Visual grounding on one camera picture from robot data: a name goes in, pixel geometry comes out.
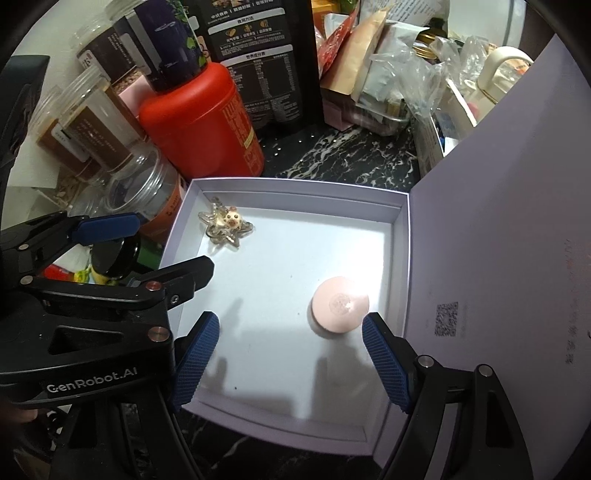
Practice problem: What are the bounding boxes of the white cardboard box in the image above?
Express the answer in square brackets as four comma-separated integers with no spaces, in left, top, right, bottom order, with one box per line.
[416,78,478,176]

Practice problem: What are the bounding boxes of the red and white packet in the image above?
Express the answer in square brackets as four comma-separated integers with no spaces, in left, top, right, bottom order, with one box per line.
[314,9,361,79]

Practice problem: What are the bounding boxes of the clear plastic container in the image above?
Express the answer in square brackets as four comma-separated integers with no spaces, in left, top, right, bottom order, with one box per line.
[351,92,411,137]

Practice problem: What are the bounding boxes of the black food pouch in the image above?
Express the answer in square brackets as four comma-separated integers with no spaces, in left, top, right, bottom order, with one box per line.
[194,0,324,139]

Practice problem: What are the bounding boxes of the lilac gift box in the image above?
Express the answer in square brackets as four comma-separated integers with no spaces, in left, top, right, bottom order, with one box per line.
[159,34,591,480]

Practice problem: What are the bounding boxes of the clear jar with dark label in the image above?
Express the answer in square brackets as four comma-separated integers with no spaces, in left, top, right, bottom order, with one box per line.
[76,0,151,86]

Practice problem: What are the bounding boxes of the pink round compact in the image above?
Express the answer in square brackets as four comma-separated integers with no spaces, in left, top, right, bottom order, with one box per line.
[310,276,371,334]

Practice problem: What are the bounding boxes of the crumpled clear plastic bag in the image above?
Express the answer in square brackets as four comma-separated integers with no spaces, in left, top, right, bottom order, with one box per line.
[369,34,485,134]

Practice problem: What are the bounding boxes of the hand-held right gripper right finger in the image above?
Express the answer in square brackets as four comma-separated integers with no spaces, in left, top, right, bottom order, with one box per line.
[361,311,536,480]

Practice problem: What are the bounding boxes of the small pink box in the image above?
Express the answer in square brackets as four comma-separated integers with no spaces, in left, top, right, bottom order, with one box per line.
[117,76,153,116]

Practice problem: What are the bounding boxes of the dark blue berry-print can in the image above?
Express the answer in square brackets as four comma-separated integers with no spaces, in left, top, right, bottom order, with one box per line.
[131,0,208,93]

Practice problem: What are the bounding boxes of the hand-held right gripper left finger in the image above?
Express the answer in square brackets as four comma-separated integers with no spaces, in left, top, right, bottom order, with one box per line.
[60,311,221,480]

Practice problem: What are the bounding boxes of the red canister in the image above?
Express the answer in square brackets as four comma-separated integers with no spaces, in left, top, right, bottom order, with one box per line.
[139,62,266,181]

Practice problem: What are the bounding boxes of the clear jar with brown label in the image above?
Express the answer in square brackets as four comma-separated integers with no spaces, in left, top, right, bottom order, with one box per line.
[30,88,108,186]
[62,65,149,172]

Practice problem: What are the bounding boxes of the clear jar with orange label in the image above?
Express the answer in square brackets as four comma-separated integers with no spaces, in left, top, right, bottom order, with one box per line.
[105,143,186,245]

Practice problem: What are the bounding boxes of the kraft paper bag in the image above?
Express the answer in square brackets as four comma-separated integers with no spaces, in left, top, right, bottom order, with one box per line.
[321,11,389,93]

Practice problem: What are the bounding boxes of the gold-lidded jar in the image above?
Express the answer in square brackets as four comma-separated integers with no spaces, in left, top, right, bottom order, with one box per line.
[413,30,465,61]

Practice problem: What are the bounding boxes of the pale pink carton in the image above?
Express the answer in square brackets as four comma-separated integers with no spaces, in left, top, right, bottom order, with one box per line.
[323,88,357,132]

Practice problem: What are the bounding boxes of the colourful snack packet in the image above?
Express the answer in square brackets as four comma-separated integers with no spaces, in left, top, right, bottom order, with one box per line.
[46,258,116,288]

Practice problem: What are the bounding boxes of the black round case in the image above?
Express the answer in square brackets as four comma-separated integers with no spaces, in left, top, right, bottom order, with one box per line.
[90,237,141,280]

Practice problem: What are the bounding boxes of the star-shaped pig keychain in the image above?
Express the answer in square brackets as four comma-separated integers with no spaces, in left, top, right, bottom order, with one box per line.
[198,198,256,252]

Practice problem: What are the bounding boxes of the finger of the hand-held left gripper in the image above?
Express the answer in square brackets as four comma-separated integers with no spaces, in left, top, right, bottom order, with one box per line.
[0,211,142,292]
[28,257,216,304]

